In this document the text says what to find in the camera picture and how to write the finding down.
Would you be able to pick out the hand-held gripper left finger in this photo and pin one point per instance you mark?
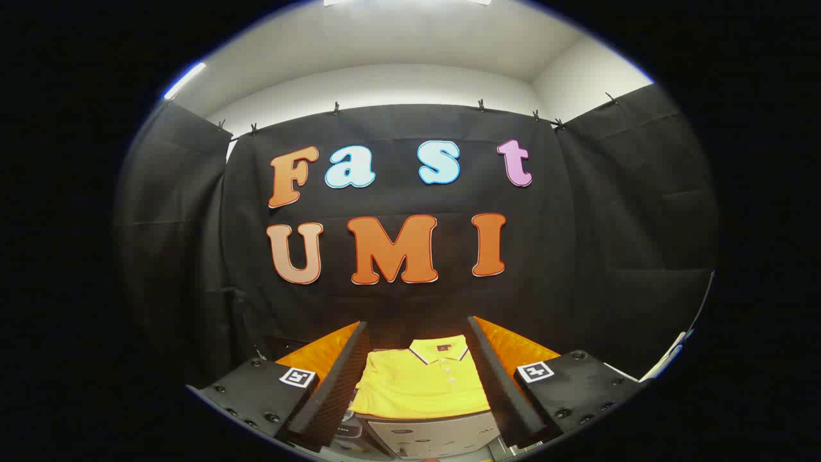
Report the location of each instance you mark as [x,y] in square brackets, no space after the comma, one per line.
[340,378]

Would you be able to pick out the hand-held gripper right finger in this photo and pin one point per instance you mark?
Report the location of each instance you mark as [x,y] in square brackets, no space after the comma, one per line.
[497,378]

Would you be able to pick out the yellow polo shirt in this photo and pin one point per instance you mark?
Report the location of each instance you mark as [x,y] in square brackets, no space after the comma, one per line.
[420,385]

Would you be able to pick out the white washing machine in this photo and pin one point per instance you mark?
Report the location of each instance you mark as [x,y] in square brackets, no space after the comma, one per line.
[436,436]

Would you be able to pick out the black backdrop cloth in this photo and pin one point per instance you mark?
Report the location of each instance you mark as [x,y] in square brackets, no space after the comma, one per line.
[577,244]

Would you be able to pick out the grey white panel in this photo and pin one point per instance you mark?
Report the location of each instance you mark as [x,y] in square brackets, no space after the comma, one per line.
[670,356]

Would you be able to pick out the ceiling light strip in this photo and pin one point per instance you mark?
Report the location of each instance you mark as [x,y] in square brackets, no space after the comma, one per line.
[184,81]

